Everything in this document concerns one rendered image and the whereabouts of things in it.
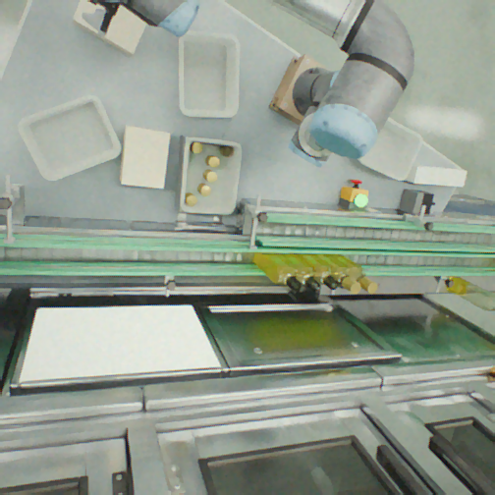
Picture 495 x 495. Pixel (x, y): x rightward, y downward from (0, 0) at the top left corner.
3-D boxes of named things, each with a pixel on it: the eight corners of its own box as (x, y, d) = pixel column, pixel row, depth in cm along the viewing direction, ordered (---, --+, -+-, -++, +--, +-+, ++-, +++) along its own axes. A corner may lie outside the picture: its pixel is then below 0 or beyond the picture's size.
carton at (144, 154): (120, 179, 128) (121, 184, 121) (125, 125, 124) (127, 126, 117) (159, 184, 132) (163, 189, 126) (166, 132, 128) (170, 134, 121)
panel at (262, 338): (31, 316, 109) (9, 399, 79) (31, 305, 108) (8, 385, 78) (333, 307, 141) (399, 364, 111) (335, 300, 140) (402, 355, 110)
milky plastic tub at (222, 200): (174, 205, 136) (179, 212, 128) (181, 134, 129) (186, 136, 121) (226, 208, 142) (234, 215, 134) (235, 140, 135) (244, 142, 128)
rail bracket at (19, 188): (10, 223, 119) (-7, 248, 99) (9, 163, 114) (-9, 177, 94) (29, 224, 120) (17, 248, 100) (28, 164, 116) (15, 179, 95)
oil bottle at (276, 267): (251, 262, 137) (278, 289, 118) (254, 246, 135) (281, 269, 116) (268, 262, 139) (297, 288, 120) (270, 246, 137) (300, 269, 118)
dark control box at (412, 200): (398, 208, 165) (412, 213, 158) (403, 188, 163) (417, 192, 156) (414, 209, 168) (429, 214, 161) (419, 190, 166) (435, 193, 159)
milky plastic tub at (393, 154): (363, 111, 149) (378, 112, 141) (409, 135, 158) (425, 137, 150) (344, 158, 152) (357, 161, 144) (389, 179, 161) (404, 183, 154)
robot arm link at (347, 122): (344, 126, 123) (418, 81, 69) (317, 172, 125) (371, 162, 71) (307, 105, 122) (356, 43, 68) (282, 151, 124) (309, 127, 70)
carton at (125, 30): (91, -21, 110) (91, -28, 103) (148, 15, 117) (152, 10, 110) (74, 24, 112) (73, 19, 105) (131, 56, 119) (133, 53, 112)
